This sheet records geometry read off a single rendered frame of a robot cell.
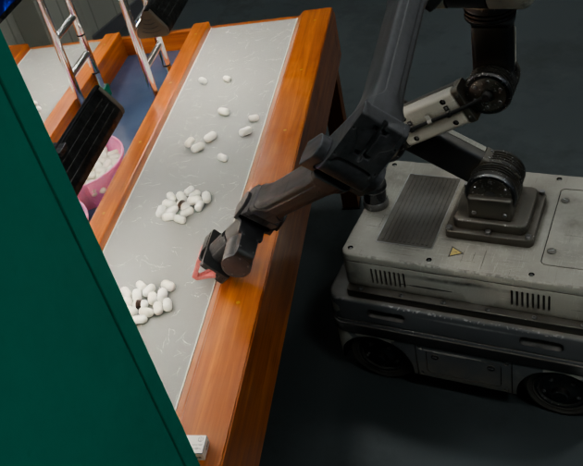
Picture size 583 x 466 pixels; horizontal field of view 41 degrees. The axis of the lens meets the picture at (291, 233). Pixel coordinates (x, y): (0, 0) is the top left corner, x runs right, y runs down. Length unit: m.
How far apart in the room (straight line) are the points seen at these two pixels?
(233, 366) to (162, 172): 0.75
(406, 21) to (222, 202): 0.80
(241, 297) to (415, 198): 0.78
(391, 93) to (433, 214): 1.04
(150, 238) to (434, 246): 0.71
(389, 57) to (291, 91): 1.05
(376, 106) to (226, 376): 0.59
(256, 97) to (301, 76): 0.14
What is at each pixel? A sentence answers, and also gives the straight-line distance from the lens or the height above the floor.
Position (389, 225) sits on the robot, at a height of 0.48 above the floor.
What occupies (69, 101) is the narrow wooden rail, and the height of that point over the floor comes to 0.76.
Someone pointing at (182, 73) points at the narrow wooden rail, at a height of 0.76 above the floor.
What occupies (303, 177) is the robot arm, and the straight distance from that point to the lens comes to 1.22.
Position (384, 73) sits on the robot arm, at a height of 1.27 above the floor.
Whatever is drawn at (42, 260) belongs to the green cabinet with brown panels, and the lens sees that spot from 0.74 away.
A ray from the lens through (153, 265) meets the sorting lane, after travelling 1.75.
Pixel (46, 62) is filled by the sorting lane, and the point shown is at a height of 0.74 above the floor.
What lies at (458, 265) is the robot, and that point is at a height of 0.47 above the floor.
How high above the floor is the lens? 1.81
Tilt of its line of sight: 39 degrees down
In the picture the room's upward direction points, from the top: 14 degrees counter-clockwise
